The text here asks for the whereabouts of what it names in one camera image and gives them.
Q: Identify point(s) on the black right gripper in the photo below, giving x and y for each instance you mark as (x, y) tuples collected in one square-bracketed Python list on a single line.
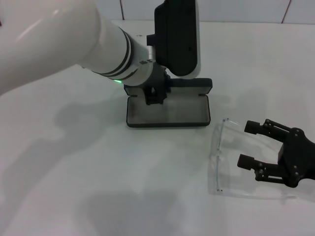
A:
[(300, 157)]

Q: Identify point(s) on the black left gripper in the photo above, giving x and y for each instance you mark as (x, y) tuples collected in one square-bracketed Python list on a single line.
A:
[(157, 78)]

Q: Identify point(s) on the clear plastic glasses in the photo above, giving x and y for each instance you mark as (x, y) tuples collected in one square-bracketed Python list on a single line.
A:
[(229, 152)]

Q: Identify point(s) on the black glasses case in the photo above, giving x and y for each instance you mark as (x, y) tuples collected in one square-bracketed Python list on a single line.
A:
[(182, 110)]

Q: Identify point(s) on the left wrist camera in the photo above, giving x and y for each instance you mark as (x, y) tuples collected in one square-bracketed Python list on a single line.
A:
[(177, 37)]

